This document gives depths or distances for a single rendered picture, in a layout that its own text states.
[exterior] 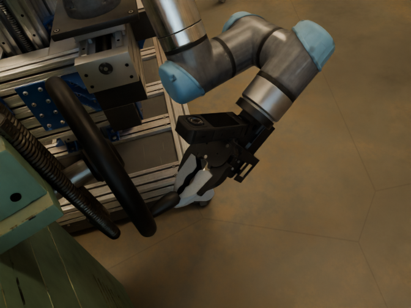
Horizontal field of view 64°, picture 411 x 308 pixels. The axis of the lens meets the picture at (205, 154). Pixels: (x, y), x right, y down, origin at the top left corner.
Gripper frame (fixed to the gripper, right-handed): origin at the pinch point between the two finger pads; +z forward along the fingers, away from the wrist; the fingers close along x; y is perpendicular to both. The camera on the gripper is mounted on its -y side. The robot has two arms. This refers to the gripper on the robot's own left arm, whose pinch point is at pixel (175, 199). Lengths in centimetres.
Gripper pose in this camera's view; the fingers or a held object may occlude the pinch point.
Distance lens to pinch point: 56.1
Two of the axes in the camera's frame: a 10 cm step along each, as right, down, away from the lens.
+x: -5.6, -5.6, 6.1
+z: -6.2, 7.7, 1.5
